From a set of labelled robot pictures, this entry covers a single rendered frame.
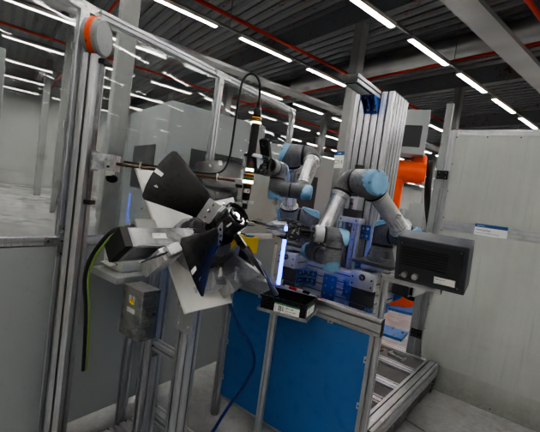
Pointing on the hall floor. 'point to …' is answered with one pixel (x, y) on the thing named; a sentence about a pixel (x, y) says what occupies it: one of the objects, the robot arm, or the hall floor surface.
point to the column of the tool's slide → (73, 253)
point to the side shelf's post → (124, 380)
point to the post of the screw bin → (265, 373)
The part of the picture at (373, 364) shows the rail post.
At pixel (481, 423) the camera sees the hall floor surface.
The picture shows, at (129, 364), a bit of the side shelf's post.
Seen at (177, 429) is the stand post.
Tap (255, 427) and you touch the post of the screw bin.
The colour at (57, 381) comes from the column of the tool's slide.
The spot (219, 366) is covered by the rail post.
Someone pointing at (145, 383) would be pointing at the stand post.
